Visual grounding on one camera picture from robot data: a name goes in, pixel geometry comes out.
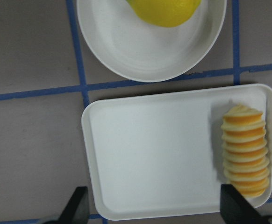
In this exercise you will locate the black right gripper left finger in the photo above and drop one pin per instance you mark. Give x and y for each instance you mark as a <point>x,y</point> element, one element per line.
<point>75,212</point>

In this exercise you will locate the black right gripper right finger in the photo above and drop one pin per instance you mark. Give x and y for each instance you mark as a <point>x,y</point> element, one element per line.
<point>235,209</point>

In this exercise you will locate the yellow spiral bread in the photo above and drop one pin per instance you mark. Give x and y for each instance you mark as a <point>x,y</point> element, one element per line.
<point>245,160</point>

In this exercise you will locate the white round plate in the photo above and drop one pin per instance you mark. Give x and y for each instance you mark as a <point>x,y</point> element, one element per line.
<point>142,52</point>

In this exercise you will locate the white rectangular tray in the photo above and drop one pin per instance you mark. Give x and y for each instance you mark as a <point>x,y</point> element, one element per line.
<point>161,155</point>

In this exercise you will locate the yellow lemon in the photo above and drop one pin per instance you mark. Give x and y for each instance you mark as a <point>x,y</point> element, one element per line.
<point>164,13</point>

